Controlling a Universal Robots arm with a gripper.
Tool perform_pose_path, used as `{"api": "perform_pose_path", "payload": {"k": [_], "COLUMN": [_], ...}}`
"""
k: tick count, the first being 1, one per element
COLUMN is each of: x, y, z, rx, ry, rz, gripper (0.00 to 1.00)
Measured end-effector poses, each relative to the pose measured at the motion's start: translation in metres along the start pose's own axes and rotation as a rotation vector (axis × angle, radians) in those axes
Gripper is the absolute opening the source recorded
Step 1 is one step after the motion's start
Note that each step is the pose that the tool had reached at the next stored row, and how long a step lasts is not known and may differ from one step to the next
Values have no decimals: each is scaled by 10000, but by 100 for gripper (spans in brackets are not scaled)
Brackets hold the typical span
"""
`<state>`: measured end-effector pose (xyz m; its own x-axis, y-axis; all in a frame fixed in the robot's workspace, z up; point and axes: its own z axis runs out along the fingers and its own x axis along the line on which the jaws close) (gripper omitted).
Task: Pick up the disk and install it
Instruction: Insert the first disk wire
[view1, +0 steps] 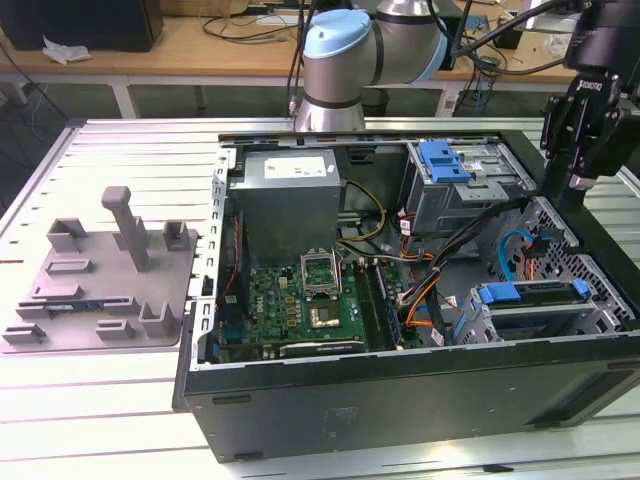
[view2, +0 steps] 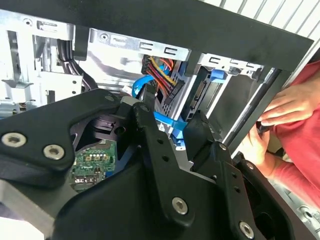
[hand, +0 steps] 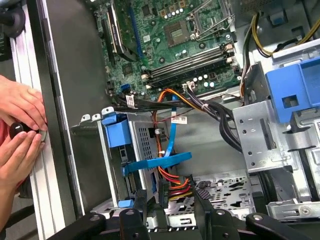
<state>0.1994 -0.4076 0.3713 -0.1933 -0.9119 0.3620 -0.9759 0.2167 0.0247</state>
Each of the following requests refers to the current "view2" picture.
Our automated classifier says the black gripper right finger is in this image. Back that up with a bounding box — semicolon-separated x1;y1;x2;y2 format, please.
183;109;295;240

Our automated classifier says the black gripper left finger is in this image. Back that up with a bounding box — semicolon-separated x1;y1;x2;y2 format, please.
0;83;196;226

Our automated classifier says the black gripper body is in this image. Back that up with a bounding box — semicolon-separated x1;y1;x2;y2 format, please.
51;112;233;240

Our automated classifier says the round black tool blue ring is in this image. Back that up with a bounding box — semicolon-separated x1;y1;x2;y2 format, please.
256;120;271;137

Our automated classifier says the person's left hand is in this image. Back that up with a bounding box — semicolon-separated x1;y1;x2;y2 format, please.
240;122;276;176

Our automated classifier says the person's right hand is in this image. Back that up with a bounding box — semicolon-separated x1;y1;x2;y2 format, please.
259;86;319;126

